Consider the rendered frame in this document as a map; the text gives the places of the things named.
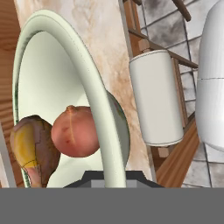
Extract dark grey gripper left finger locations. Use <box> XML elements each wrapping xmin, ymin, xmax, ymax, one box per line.
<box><xmin>63</xmin><ymin>171</ymin><xmax>105</xmax><ymax>188</ymax></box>

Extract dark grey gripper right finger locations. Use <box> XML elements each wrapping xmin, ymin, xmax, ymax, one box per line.
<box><xmin>125</xmin><ymin>171</ymin><xmax>164</xmax><ymax>188</ymax></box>

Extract pale green bowl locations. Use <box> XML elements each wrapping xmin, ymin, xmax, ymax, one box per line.
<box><xmin>11</xmin><ymin>9</ymin><xmax>131</xmax><ymax>188</ymax></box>

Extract reddish brown onion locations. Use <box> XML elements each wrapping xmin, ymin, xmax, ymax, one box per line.
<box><xmin>51</xmin><ymin>104</ymin><xmax>101</xmax><ymax>158</ymax></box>

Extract brown chicken drumstick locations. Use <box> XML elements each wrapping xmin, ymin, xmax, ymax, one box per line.
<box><xmin>9</xmin><ymin>114</ymin><xmax>62</xmax><ymax>188</ymax></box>

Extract white cylinder roll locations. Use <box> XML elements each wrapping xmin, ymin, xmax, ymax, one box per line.
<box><xmin>128</xmin><ymin>49</ymin><xmax>185</xmax><ymax>148</ymax></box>

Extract large white rounded object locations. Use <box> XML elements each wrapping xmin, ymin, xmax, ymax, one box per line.
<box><xmin>194</xmin><ymin>0</ymin><xmax>224</xmax><ymax>153</ymax></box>

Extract wooden rail frame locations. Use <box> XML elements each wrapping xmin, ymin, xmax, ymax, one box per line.
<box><xmin>122</xmin><ymin>0</ymin><xmax>201</xmax><ymax>188</ymax></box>

